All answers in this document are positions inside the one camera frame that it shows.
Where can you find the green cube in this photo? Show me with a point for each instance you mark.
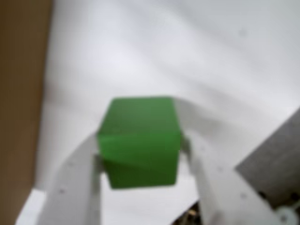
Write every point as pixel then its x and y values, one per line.
pixel 140 143

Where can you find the brown cardboard box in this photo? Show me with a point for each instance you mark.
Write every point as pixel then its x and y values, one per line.
pixel 21 89

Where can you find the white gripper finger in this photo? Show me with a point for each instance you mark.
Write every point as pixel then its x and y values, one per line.
pixel 68 182
pixel 218 178

